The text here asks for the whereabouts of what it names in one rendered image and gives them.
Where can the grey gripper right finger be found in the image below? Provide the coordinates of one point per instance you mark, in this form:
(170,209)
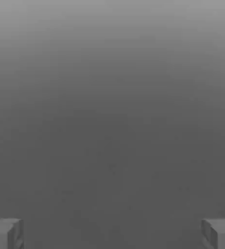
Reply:
(221,234)

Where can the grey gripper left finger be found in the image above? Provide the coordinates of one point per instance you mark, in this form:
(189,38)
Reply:
(3,234)

